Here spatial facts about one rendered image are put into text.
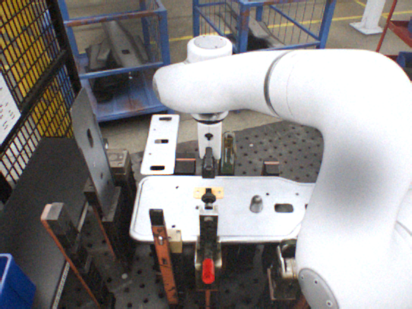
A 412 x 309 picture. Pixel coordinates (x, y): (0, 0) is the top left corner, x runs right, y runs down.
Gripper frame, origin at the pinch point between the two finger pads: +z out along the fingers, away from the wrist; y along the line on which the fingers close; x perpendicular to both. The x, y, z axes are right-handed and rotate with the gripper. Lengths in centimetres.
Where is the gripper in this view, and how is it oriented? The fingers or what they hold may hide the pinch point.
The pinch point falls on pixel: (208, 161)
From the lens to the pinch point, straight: 80.4
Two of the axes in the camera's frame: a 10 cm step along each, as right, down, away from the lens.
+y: 0.1, -7.0, 7.2
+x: -10.0, -0.1, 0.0
